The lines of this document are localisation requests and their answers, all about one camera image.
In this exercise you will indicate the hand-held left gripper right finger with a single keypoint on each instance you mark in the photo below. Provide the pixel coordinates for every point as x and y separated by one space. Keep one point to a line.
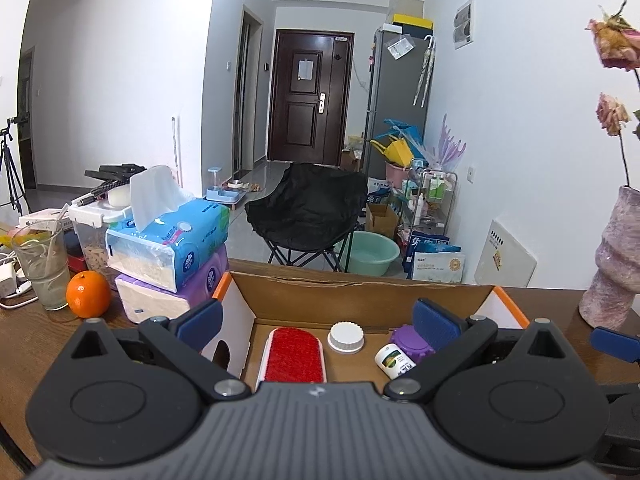
435 325

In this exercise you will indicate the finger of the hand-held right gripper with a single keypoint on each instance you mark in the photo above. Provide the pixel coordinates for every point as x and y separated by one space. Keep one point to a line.
617 344

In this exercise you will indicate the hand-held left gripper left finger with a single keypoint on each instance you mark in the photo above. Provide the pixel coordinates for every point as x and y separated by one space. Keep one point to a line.
200 317

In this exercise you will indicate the purple ridged lid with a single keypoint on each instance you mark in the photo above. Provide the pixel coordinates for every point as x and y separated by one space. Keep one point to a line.
405 340

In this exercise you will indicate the small white bottle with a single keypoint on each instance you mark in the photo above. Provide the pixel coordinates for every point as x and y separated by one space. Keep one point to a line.
392 360

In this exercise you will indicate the ridged white cap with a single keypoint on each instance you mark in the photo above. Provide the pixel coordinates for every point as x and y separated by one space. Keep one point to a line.
345 337

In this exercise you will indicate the red and white lint brush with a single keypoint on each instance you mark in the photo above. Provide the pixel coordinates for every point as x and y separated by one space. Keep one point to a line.
292 355

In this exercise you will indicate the shallow cardboard box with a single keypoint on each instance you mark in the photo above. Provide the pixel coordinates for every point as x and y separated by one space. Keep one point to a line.
300 305

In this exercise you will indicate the purple white tissue pack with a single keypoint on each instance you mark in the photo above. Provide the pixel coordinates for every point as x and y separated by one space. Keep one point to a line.
160 300

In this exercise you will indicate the white and blue sack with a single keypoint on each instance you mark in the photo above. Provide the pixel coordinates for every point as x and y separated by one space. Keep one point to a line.
435 260

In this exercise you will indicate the blue tissue pack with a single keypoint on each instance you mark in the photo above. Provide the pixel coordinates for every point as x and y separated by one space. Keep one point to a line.
170 240

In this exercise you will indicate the pink textured vase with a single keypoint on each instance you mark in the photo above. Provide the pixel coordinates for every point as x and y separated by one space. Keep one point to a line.
612 260

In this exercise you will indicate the green plastic basin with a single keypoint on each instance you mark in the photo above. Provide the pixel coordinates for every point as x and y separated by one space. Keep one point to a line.
370 255

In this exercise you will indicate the white flat board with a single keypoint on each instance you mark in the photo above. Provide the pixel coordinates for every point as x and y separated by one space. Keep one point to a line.
505 255

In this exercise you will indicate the orange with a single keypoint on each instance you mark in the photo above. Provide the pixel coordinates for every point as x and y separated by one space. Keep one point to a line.
88 294

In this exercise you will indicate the small brown cardboard carton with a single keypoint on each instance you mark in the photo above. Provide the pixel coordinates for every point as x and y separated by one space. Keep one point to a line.
381 220

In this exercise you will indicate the blue pet feeder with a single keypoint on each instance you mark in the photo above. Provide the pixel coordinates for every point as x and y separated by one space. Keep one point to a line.
220 195

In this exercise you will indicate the metal storage rack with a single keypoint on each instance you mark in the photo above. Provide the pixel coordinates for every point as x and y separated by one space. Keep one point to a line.
430 200

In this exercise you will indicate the clear food container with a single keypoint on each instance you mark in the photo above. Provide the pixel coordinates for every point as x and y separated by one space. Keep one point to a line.
92 250

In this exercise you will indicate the small red box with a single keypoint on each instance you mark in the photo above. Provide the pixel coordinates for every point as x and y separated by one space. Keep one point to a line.
77 262

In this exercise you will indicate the blue printed bag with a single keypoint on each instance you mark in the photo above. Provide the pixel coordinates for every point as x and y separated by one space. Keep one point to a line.
379 199

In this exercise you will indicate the pink bucket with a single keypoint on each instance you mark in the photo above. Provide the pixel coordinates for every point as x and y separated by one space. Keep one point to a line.
398 172

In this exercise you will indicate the black folding chair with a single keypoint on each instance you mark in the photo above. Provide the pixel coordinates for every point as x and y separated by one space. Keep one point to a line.
310 205

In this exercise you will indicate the clear glass cup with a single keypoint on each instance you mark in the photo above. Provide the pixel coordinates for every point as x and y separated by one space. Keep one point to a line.
42 270

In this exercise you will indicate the black gooseneck device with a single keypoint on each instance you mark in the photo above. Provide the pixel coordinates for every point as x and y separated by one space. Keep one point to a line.
117 171

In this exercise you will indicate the white stirring stick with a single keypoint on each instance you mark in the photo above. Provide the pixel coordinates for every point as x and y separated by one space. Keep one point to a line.
60 217

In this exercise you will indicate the yellow dustpan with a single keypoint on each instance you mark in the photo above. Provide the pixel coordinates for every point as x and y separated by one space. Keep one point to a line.
395 151

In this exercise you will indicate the purple feathery decoration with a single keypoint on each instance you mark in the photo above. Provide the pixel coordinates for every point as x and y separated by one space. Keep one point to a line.
450 145

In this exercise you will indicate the pink flat box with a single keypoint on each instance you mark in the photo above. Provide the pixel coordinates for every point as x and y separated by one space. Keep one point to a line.
42 216

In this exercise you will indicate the blue plastic item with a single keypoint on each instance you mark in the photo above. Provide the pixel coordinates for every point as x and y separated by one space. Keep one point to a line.
407 130

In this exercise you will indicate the dark brown entrance door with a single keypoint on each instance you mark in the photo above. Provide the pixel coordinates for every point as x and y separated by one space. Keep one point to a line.
300 125

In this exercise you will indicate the dark interior doorway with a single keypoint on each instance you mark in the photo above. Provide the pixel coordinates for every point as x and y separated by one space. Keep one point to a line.
247 100

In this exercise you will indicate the grey refrigerator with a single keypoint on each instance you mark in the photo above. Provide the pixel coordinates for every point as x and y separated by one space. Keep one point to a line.
395 95

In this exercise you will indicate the black tripod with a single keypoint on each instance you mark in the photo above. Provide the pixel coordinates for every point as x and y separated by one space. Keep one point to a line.
10 165

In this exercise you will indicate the clear folded umbrella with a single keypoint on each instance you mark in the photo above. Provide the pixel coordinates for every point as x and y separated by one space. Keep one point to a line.
425 72

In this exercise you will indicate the clear plastic bag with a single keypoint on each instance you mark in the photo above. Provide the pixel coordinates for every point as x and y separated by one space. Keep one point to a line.
401 46

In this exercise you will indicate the bunch of dried pink roses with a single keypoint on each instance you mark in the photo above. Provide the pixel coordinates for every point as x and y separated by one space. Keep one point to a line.
617 42

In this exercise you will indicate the white electrical panel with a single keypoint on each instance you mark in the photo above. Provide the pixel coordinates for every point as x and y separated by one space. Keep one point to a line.
463 22

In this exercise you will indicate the yellow and black box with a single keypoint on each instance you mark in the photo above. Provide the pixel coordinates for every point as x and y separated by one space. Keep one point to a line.
412 21

